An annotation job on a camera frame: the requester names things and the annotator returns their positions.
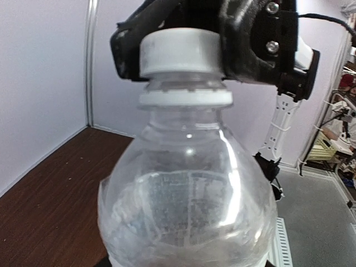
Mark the right aluminium corner post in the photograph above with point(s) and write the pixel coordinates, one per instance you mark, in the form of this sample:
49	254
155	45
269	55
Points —
91	21

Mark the person in red cap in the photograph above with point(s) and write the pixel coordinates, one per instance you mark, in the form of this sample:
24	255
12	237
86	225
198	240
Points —
342	126

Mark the clear water bottle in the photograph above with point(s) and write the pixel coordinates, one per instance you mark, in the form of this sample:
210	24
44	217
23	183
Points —
185	192

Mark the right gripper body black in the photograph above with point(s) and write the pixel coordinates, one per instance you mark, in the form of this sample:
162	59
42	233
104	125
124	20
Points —
281	33

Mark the white water bottle cap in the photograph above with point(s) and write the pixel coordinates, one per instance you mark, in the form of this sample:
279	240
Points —
181	50

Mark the yellow plastic basket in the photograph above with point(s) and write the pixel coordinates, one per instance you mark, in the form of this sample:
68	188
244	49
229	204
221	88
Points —
322	154

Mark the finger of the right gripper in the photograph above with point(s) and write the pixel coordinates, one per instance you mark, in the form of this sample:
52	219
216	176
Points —
149	17
236	20

